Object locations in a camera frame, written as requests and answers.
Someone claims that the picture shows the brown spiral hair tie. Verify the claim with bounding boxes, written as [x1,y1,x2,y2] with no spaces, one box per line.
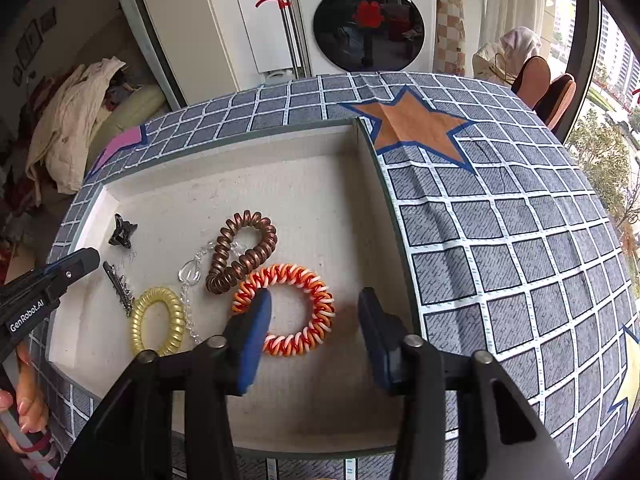
[205,210,278,295]

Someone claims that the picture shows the red handled mop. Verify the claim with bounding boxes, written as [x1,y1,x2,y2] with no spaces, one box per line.
[255,0,308,73]

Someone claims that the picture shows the grey-green cardboard box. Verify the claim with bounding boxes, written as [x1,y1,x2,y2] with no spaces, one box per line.
[46,117,426,458]

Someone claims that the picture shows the white cloth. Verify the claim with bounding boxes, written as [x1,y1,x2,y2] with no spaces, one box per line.
[500,26,542,63]

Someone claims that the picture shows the large dark picture frame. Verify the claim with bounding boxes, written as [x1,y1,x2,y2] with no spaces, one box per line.
[15,20,43,68]

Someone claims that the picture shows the beige checked towel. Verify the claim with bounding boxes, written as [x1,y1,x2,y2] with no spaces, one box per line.
[435,0,466,75]

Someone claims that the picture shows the yellow spiral hair tie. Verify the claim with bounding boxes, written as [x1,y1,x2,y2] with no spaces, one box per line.
[130,286,185,357]

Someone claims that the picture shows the clear crystal bracelet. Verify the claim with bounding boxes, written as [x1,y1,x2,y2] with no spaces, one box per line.
[177,239,247,346]

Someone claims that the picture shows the orange spiral hair tie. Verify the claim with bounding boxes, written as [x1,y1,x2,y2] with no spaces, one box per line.
[231,263,336,356]

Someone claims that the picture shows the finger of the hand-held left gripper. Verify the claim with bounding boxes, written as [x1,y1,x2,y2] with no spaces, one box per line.
[0,247,101,311]

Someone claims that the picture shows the black claw hair clip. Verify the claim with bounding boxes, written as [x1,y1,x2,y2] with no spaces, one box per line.
[107,213,138,250]

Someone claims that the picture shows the white curtain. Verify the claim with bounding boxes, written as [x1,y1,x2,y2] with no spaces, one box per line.
[482,0,548,56]

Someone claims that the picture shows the grey checked star tablecloth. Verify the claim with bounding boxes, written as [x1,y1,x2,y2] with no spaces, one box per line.
[27,72,640,480]

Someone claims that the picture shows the cream jacket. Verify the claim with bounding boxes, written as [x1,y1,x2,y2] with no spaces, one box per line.
[25,57,126,196]

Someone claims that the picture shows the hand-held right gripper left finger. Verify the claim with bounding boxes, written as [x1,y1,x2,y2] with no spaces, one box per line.
[55,287,273,480]

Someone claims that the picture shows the person's left hand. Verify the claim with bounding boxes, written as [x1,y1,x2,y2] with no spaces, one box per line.
[0,352,51,455]

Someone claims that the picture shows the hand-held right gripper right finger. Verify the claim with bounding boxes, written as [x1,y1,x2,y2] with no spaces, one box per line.
[357,287,576,480]

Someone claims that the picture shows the silver star hair clip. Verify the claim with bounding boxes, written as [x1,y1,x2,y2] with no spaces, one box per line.
[102,260,137,317]

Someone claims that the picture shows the beige paper bag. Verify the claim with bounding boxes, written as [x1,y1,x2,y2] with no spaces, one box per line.
[472,42,518,86]

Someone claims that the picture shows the orange chair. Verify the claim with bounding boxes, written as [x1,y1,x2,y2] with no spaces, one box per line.
[515,56,552,106]
[537,73,577,131]

